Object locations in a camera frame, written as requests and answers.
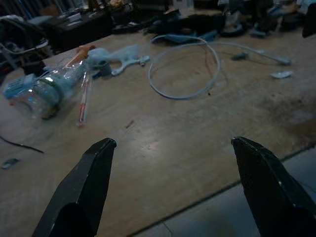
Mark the clear wrapper with red stick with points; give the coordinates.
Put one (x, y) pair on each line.
(84, 103)

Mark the light blue plastic tool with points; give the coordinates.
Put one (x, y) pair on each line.
(130, 63)

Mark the small grey cylinder cap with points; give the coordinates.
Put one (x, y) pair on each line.
(105, 70)

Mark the black office chair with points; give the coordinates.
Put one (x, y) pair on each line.
(19, 39)

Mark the orange wooden stick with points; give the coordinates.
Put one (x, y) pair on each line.
(80, 54)

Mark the blue flat plastic sheet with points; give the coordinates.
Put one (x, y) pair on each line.
(190, 38)

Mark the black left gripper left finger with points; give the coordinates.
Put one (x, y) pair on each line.
(81, 187)

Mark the black box case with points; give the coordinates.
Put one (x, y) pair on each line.
(79, 27)

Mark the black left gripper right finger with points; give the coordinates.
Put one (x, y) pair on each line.
(266, 187)

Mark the small blue paper scrap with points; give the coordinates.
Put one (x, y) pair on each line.
(9, 163)

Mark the white crumpled paper scrap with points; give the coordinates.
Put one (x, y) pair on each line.
(281, 74)

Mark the clear crushed plastic bottle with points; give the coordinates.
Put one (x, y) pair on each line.
(37, 93)

